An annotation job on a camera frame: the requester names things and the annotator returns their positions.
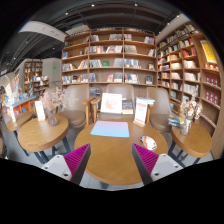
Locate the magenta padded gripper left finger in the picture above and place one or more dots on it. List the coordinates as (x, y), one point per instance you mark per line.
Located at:
(70, 167)

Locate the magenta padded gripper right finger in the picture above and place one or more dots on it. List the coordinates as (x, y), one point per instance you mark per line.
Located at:
(152, 166)

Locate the blue pink mouse pad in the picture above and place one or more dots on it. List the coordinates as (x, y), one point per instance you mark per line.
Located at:
(111, 129)

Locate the round wooden centre table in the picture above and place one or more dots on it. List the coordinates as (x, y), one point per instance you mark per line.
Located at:
(111, 161)

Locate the round wooden table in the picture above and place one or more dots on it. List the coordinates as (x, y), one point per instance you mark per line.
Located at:
(111, 161)
(37, 136)
(196, 143)

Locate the beige armchair right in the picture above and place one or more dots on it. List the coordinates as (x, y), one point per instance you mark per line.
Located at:
(160, 113)

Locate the beige armchair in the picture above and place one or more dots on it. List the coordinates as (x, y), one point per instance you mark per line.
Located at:
(160, 113)
(126, 90)
(77, 109)

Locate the round wooden left table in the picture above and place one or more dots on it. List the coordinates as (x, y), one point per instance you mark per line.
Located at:
(37, 136)

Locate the stack of books right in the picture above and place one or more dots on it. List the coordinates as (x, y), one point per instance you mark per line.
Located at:
(175, 120)

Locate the round wooden right table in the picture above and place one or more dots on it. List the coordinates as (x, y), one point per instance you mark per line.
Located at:
(196, 143)

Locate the white red standing sign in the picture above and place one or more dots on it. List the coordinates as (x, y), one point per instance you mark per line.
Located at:
(140, 112)

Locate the beige armchair left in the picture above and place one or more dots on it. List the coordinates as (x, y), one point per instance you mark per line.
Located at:
(77, 109)

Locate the dark book on table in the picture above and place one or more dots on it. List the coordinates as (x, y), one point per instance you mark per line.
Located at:
(127, 106)

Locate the white sign card left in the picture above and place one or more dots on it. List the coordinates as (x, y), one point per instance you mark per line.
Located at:
(40, 111)

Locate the white display book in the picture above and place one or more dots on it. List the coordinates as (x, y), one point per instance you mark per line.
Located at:
(111, 103)

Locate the glass vase dried flowers left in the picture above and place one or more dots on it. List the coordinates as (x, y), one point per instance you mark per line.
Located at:
(51, 100)

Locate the glass vase dried flowers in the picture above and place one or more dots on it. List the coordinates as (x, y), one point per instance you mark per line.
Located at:
(191, 110)
(51, 100)

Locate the glass vase dried flowers right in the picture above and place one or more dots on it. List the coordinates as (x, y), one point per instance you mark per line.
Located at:
(191, 110)

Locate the beige armchair centre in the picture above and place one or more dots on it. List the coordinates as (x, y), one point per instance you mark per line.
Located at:
(126, 90)

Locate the orange display stand left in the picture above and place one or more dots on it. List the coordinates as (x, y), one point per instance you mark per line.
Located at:
(25, 105)

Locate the far wooden bookshelf left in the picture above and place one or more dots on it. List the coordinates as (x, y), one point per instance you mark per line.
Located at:
(35, 83)

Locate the wooden right side bookshelf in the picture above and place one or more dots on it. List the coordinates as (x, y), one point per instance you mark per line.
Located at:
(181, 66)

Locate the large wooden back bookshelf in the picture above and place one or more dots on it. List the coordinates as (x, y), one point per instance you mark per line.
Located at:
(110, 56)

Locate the yellow poster on shelf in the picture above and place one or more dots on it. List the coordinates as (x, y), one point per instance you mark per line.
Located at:
(208, 52)

